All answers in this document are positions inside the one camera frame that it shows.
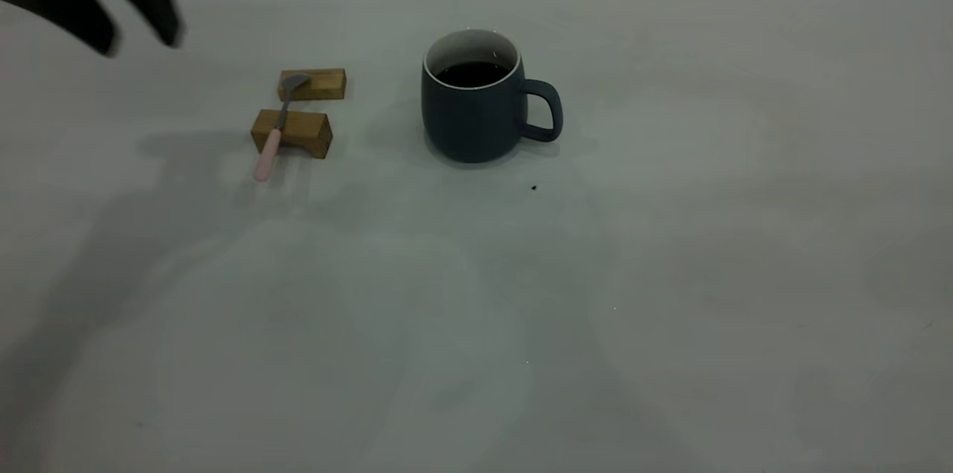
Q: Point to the dark grey ceramic mug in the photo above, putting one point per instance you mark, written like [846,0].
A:
[473,119]

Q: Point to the flat rectangular wooden block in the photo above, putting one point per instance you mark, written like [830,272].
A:
[324,86]

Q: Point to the arched wooden block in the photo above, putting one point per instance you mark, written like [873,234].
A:
[301,129]

